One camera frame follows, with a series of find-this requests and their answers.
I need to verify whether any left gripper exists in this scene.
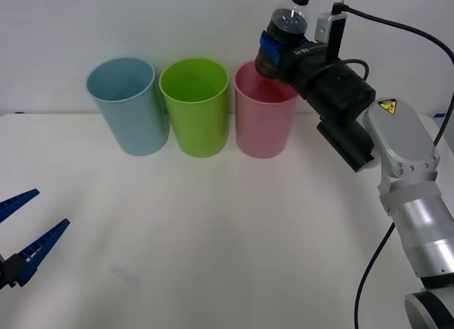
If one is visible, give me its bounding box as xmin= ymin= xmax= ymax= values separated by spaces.
xmin=0 ymin=188 xmax=71 ymax=290

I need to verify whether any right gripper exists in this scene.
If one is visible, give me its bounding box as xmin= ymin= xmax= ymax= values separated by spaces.
xmin=258 ymin=30 xmax=342 ymax=96

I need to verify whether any clear bottle with black cap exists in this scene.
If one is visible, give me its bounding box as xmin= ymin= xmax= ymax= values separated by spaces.
xmin=255 ymin=0 xmax=316 ymax=79

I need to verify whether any pink plastic bin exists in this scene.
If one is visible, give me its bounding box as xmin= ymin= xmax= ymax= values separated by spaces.
xmin=233 ymin=60 xmax=299 ymax=160

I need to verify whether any green plastic bin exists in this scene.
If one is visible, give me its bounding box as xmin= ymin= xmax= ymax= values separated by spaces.
xmin=158 ymin=57 xmax=229 ymax=159

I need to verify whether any pale blue plastic bin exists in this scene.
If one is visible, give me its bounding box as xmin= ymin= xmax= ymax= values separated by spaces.
xmin=85 ymin=57 xmax=170 ymax=157

